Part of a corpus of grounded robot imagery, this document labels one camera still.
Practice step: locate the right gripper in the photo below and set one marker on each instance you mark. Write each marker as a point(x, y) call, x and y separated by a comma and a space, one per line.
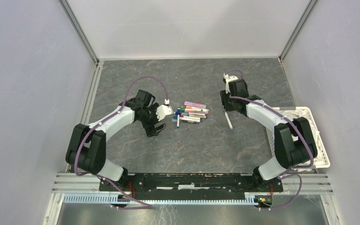
point(223, 96)

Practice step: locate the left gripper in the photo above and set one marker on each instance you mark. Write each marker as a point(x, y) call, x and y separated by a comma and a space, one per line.
point(150, 129)

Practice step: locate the light blue capped pen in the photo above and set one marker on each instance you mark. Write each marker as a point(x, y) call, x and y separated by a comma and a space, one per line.
point(228, 120)

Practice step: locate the orange capped marker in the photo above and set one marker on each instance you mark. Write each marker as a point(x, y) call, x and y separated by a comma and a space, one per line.
point(196, 110)

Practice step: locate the pink highlighter pen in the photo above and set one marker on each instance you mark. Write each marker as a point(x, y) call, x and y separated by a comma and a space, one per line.
point(191, 104)

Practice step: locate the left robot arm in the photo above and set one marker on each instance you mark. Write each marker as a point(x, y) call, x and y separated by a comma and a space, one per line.
point(87, 146)

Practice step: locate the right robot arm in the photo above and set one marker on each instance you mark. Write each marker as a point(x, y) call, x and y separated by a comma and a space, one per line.
point(294, 143)

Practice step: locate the dark purple pen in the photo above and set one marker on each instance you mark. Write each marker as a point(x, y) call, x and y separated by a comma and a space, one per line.
point(185, 121)

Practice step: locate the red capped marker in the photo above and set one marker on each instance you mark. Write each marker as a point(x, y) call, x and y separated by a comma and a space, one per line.
point(195, 115)

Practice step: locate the blue capped marker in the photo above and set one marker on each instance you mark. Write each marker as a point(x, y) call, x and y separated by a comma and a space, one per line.
point(185, 118)

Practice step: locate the green capped marker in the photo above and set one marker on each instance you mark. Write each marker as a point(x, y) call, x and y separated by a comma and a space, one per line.
point(182, 110)

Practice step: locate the white cloth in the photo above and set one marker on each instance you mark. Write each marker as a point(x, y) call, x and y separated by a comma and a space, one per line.
point(321, 160)

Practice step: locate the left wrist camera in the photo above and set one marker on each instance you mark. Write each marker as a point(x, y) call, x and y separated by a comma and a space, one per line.
point(164, 110)

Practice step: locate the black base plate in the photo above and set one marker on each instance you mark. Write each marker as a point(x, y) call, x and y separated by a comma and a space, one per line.
point(196, 186)

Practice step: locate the slotted cable duct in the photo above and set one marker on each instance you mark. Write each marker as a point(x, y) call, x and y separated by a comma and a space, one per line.
point(116, 199)

